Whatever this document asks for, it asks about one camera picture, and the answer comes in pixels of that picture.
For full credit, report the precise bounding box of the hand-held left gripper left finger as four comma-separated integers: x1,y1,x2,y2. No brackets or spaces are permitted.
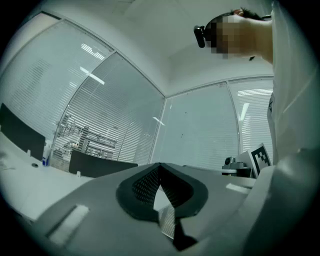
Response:
32,162,176,256

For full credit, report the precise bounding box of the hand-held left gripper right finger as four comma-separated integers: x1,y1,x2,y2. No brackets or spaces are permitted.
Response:
159,162,257,256

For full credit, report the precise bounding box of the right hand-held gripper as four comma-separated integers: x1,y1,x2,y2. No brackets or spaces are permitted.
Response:
221,142,273,179

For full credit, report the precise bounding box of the white spray bottle blue label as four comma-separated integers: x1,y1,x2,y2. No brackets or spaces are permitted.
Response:
41,139,53,166

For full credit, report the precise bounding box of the person's white shirt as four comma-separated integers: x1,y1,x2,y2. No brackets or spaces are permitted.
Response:
237,0,320,256

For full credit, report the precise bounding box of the person's head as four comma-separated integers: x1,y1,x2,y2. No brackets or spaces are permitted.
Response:
204,7,275,66

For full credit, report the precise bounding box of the black head-mounted camera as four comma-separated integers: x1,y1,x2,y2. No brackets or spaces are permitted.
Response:
193,24,207,49

